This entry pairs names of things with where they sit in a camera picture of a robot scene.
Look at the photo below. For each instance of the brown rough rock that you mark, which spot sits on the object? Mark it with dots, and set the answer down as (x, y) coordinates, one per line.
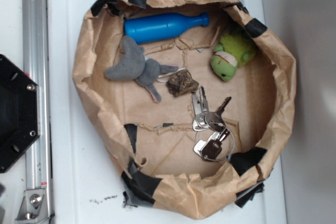
(181, 83)

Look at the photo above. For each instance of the brown paper bag bin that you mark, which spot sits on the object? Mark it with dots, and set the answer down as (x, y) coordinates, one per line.
(151, 142)

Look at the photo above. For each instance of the grey plush elephant toy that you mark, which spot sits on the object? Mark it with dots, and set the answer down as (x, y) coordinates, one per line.
(135, 65)

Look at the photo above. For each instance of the silver key bunch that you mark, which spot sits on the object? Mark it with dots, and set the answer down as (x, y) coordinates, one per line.
(210, 149)

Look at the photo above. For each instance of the blue plastic bottle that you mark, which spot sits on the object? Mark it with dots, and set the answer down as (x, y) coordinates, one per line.
(162, 26)

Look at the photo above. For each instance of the green plush turtle toy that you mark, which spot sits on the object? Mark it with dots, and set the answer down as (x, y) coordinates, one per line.
(232, 52)

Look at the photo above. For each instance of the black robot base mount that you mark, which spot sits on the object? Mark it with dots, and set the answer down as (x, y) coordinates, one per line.
(19, 113)

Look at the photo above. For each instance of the aluminium extrusion rail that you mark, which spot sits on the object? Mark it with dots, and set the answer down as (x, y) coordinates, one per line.
(35, 57)

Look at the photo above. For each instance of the metal corner bracket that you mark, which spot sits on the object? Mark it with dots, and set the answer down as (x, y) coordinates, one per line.
(35, 207)

